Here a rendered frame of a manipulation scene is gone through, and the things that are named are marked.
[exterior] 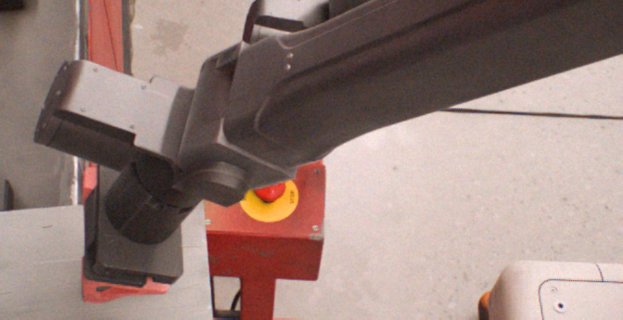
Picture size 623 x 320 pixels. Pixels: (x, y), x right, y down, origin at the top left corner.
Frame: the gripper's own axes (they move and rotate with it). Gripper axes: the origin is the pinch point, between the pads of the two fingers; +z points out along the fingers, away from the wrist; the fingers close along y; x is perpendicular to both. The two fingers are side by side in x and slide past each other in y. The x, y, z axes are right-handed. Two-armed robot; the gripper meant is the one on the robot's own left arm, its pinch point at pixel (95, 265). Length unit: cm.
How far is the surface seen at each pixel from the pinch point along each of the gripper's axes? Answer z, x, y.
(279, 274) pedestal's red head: 22.0, 32.6, -15.3
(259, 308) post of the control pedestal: 46, 44, -23
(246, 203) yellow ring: 14.8, 24.2, -19.9
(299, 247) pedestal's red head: 14.4, 30.9, -14.9
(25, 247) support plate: 5.6, -4.1, -4.0
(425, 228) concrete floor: 62, 100, -57
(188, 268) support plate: -1.0, 7.9, -0.5
